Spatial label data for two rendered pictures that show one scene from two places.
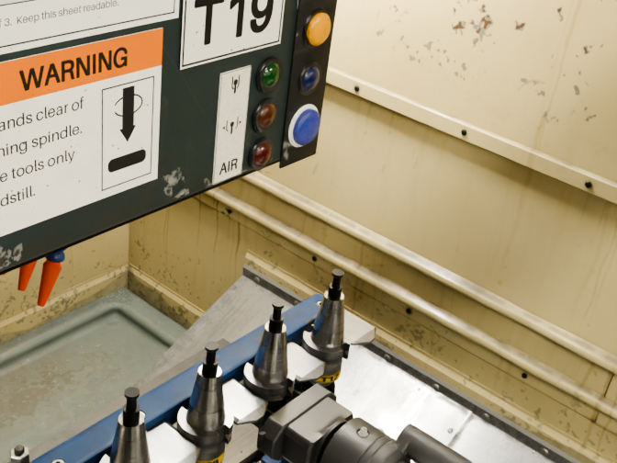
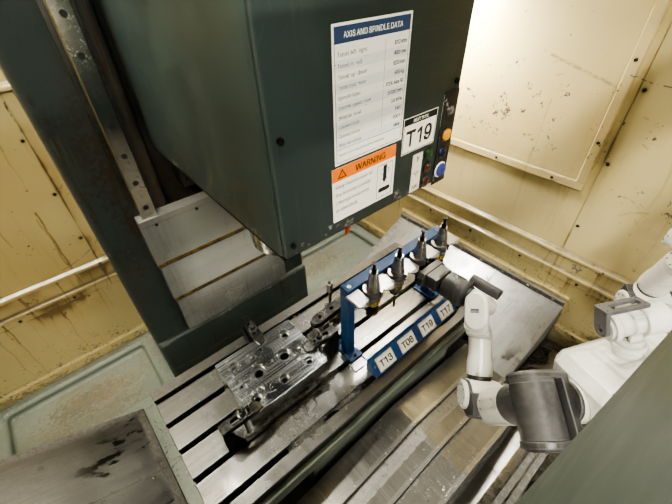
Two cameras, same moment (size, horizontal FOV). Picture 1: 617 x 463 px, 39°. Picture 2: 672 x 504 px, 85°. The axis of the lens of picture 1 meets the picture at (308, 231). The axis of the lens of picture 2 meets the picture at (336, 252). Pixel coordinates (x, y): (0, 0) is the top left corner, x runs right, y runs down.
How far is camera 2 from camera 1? 0.17 m
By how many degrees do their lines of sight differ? 15
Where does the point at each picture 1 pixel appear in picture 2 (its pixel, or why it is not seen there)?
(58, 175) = (364, 195)
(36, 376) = (324, 256)
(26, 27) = (358, 150)
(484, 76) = (506, 133)
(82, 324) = (339, 237)
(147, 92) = (390, 165)
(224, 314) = (394, 232)
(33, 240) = (356, 216)
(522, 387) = (518, 260)
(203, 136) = (406, 177)
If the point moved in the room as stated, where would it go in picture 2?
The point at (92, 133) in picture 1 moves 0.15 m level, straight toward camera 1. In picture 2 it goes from (374, 181) to (386, 228)
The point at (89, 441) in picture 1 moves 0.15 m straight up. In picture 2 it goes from (358, 279) to (359, 241)
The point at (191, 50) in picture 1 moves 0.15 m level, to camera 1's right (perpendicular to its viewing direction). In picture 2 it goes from (404, 149) to (487, 155)
